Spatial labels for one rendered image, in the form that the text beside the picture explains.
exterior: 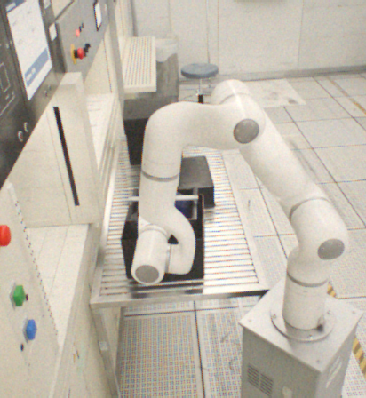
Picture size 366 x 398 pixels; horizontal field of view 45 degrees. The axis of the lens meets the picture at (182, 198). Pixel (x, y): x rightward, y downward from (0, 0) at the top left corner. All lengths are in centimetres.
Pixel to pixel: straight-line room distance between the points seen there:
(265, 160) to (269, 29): 476
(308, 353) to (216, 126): 74
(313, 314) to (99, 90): 210
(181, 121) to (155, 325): 164
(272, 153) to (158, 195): 28
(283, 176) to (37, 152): 86
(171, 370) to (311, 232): 132
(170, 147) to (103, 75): 201
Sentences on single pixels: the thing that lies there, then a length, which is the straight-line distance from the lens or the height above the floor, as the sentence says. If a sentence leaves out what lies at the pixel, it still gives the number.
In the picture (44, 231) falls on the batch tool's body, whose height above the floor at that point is 87.
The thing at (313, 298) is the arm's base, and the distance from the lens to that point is 131.
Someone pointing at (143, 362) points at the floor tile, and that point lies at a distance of 230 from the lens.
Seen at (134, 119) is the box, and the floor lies 101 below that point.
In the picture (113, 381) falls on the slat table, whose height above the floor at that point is 34.
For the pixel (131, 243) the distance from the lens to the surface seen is 147.
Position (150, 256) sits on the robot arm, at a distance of 112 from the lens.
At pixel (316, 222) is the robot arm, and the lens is 112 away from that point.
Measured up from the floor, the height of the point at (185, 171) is 86.
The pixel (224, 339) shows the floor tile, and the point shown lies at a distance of 235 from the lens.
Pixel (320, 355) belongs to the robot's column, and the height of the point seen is 76.
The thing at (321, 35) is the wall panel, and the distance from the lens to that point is 593.
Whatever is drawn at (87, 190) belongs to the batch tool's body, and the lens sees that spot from 160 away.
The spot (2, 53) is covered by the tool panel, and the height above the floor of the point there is 160.
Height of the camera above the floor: 182
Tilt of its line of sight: 33 degrees down
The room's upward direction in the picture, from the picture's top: 4 degrees counter-clockwise
